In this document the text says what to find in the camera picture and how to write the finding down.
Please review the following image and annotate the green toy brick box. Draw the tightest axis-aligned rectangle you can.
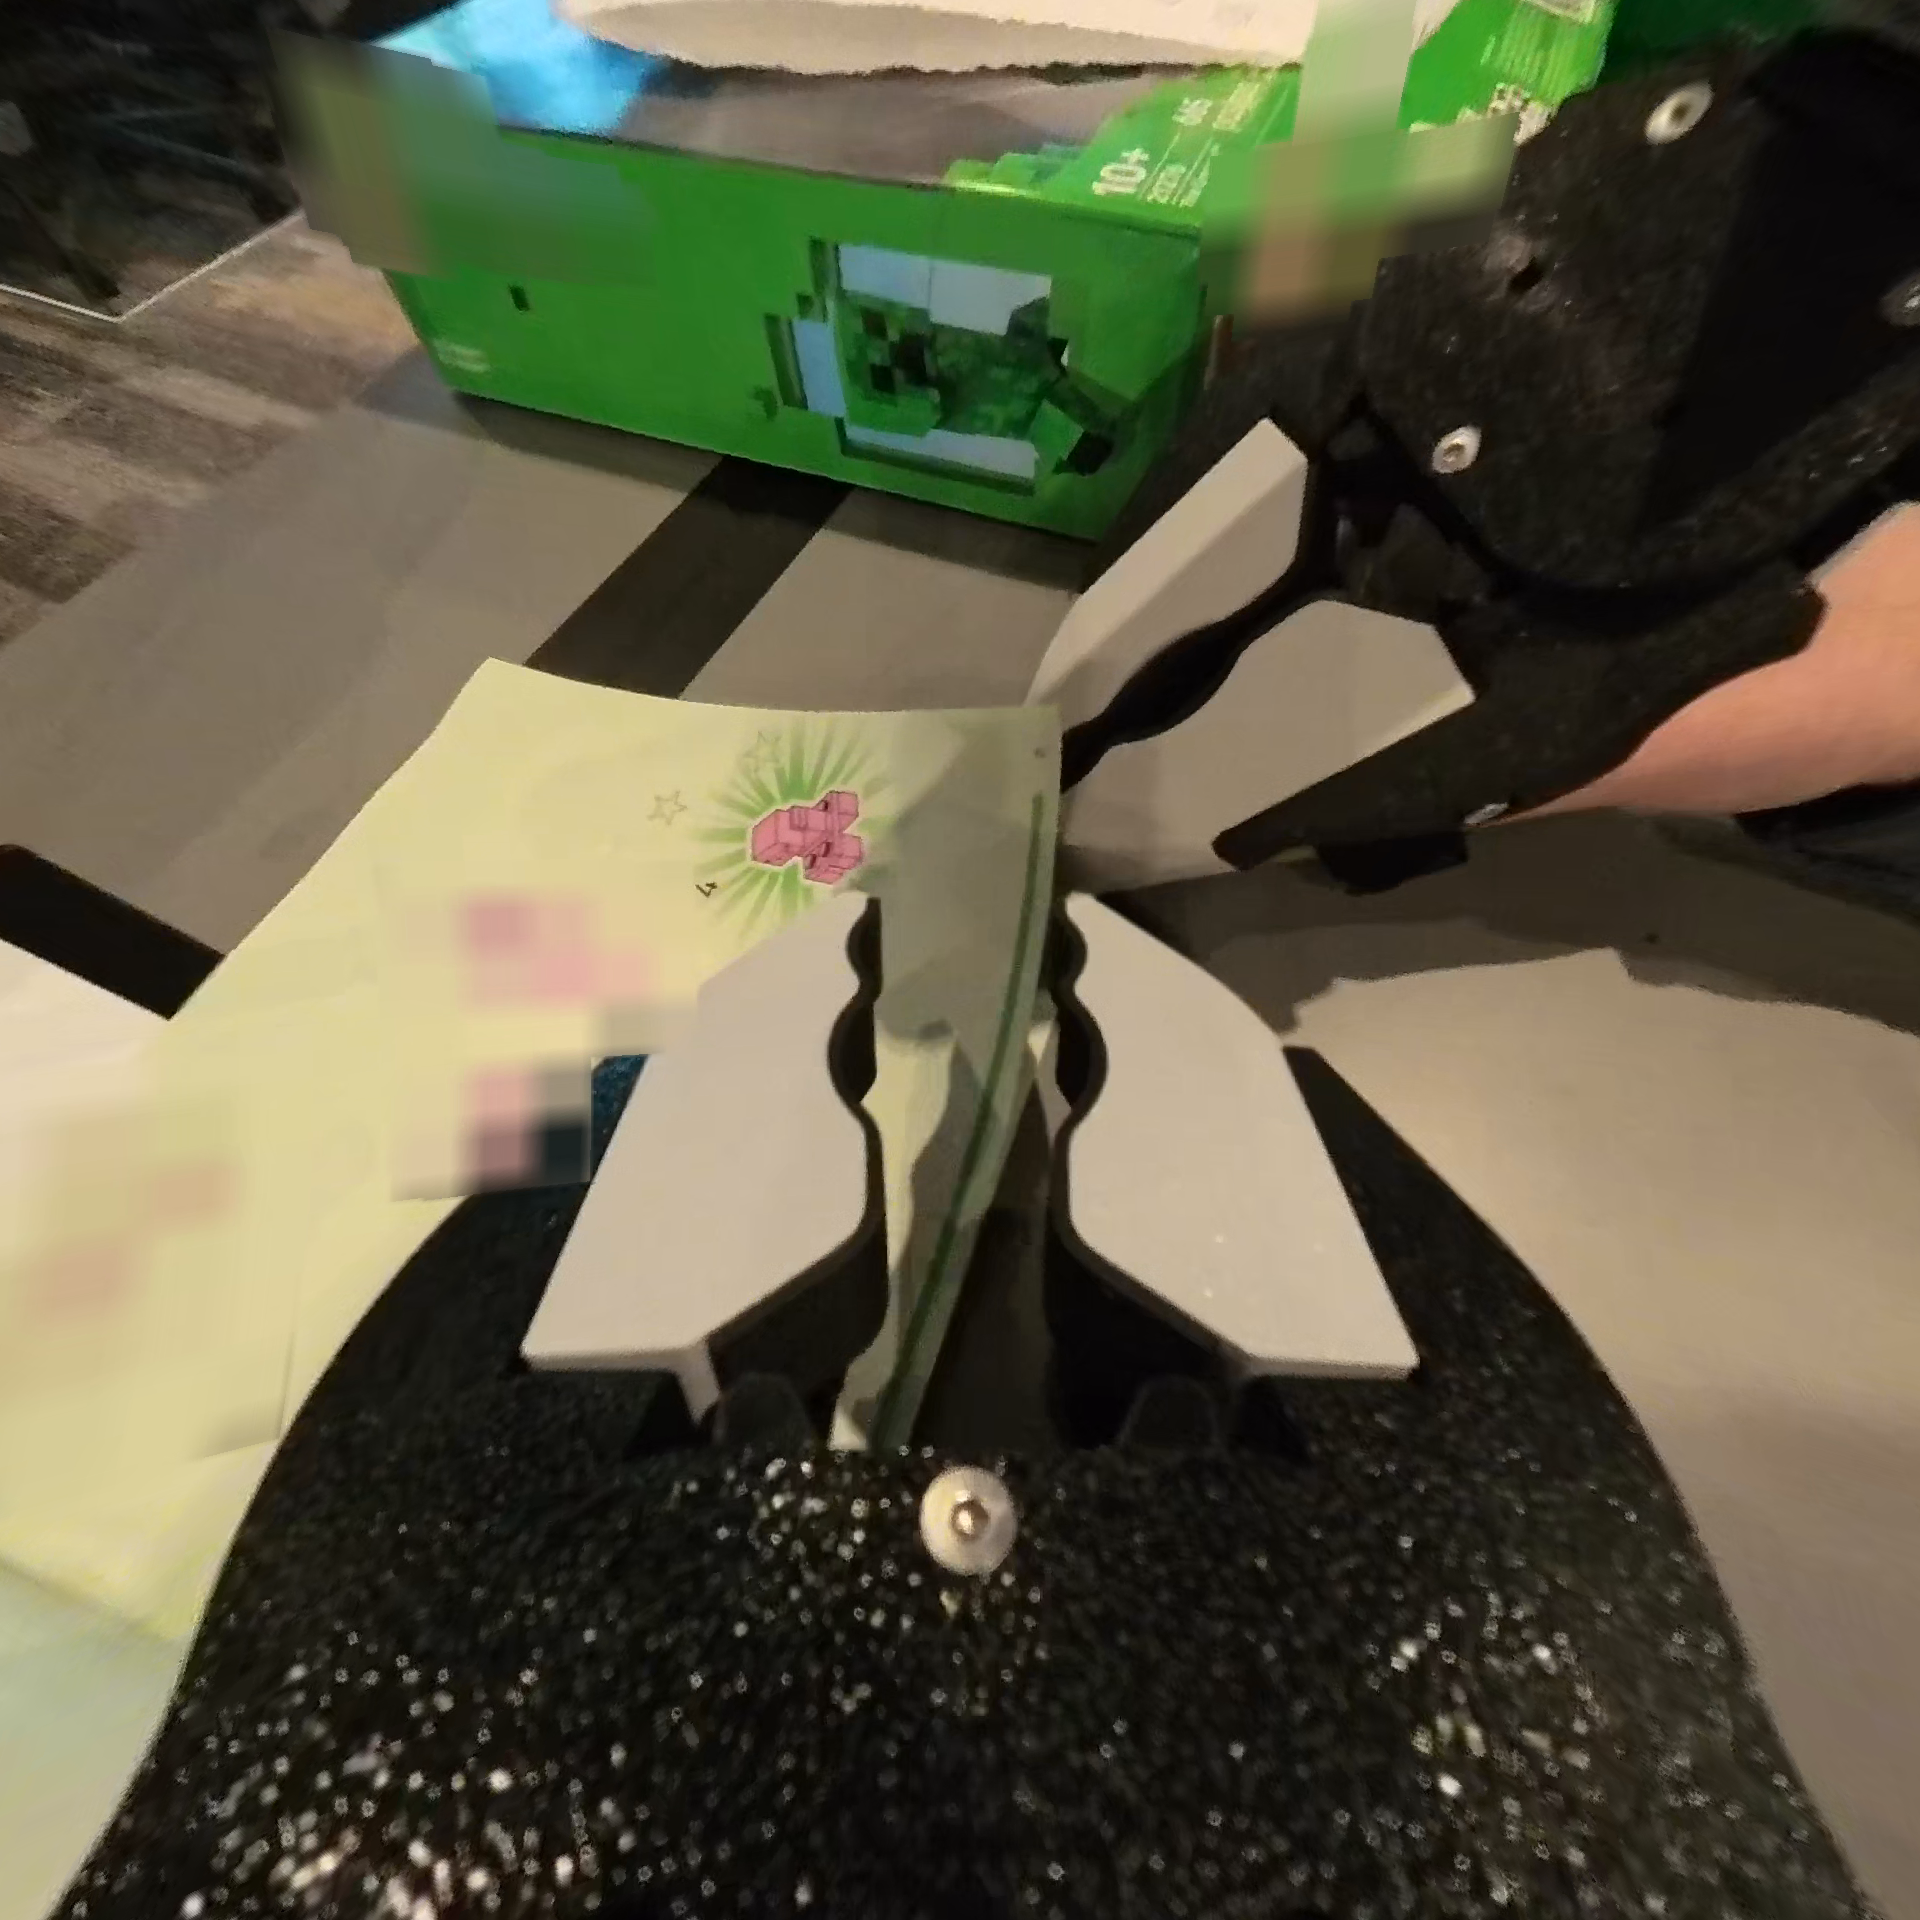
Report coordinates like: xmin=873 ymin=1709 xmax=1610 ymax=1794
xmin=292 ymin=0 xmax=1621 ymax=545

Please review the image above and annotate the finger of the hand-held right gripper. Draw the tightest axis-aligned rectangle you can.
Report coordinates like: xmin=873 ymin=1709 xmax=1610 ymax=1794
xmin=1024 ymin=417 xmax=1313 ymax=724
xmin=1060 ymin=592 xmax=1483 ymax=890

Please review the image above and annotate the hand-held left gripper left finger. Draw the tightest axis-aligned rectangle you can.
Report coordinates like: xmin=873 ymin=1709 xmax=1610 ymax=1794
xmin=523 ymin=891 xmax=887 ymax=1418

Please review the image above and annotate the pale green instruction sheet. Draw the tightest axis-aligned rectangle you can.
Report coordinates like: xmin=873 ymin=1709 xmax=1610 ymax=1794
xmin=0 ymin=658 xmax=1069 ymax=1666

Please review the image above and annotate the white paper sheet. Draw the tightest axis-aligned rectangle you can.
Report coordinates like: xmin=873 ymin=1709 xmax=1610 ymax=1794
xmin=555 ymin=0 xmax=1322 ymax=81

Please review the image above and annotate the person's right hand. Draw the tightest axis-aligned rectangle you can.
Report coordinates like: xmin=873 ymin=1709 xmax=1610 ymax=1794
xmin=1553 ymin=500 xmax=1920 ymax=824

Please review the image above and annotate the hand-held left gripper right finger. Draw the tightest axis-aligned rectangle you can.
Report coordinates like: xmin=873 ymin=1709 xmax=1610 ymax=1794
xmin=1046 ymin=891 xmax=1421 ymax=1413

